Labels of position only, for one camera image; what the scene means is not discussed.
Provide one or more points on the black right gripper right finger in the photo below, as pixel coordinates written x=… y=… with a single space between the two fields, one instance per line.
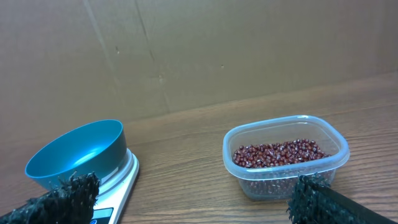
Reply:
x=313 y=201

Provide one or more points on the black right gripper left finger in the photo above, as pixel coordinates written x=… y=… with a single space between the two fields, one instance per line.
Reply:
x=71 y=203

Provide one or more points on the white kitchen scale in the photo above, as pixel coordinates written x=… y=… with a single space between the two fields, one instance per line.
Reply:
x=115 y=192

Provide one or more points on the blue bowl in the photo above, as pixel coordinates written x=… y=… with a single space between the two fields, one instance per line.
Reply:
x=98 y=147

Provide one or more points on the clear plastic container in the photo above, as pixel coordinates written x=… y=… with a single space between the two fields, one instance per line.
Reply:
x=274 y=183

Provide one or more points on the red beans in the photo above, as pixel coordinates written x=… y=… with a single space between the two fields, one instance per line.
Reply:
x=278 y=154

